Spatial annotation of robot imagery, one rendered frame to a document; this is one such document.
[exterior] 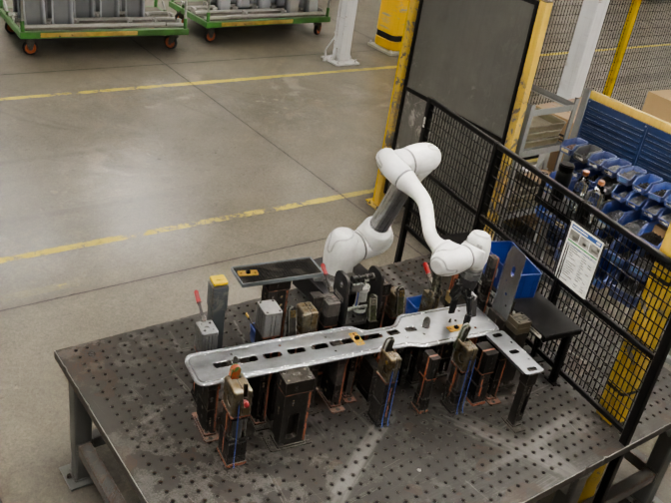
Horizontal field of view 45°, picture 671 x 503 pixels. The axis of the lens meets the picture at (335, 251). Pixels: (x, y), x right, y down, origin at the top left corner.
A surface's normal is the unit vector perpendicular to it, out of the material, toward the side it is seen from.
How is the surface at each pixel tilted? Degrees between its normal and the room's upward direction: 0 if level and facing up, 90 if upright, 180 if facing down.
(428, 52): 91
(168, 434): 0
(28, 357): 0
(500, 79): 91
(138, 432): 0
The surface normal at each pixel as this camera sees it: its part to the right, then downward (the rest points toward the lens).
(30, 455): 0.14, -0.86
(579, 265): -0.89, 0.11
